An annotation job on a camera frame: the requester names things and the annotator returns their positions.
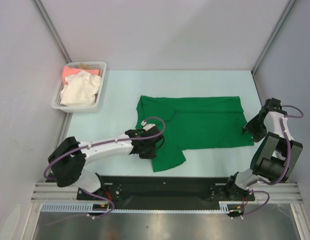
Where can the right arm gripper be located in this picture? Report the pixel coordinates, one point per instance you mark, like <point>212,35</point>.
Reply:
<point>255,124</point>

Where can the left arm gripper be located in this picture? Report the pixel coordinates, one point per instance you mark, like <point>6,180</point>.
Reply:
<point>149,156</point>

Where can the green t shirt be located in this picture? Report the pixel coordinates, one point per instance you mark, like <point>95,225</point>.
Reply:
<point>193,123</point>

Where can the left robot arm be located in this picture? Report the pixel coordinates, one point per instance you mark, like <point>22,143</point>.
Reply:
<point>115,157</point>

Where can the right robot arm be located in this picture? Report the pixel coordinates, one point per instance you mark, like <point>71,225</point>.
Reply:
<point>276,156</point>

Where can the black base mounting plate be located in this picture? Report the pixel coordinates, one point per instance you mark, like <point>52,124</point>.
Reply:
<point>214,189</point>

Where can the cream t shirt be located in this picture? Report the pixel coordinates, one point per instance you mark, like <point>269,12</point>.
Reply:
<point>81,89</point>

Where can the brown t shirt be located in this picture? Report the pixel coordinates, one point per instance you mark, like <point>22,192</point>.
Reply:
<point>89,69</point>

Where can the pink t shirt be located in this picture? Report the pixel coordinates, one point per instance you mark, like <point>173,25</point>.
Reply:
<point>68,71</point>

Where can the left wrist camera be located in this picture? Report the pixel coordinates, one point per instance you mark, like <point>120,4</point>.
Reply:
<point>147,126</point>

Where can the slotted grey cable duct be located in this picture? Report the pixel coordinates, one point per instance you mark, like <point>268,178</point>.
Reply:
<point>100,208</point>

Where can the right vertical aluminium post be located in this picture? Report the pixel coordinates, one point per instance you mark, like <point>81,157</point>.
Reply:
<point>274,34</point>

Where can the vertical aluminium post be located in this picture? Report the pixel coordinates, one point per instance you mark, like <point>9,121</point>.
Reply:
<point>274,34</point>
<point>43,14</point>

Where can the left vertical aluminium post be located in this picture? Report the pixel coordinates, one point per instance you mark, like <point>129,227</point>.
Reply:
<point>43,14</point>

